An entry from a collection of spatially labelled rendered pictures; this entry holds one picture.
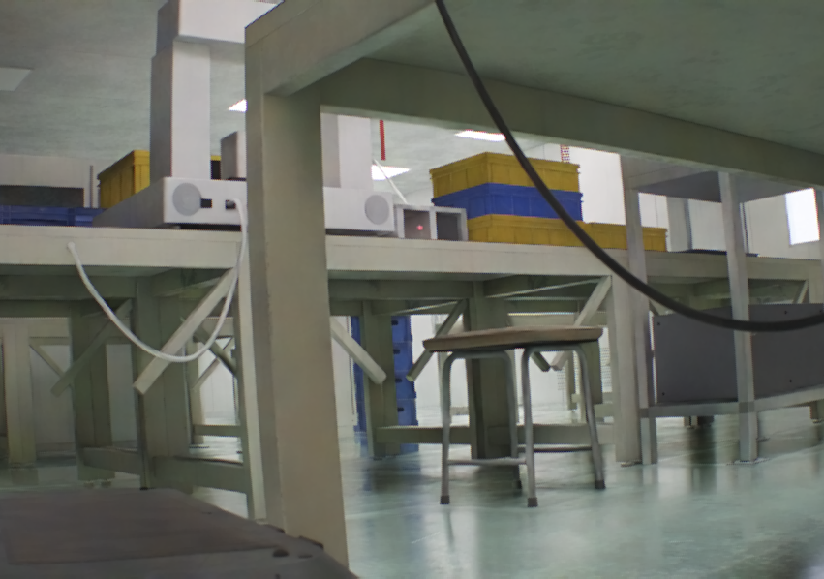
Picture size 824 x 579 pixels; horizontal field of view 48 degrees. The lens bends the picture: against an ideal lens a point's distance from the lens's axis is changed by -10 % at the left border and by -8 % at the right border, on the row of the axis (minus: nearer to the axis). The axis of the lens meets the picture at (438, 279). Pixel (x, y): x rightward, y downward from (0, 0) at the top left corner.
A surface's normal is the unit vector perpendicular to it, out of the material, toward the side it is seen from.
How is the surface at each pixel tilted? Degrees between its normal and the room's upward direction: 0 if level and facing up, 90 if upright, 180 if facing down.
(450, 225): 90
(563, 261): 90
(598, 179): 90
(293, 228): 90
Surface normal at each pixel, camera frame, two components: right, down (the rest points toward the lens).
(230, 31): 0.62, -0.12
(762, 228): -0.78, -0.01
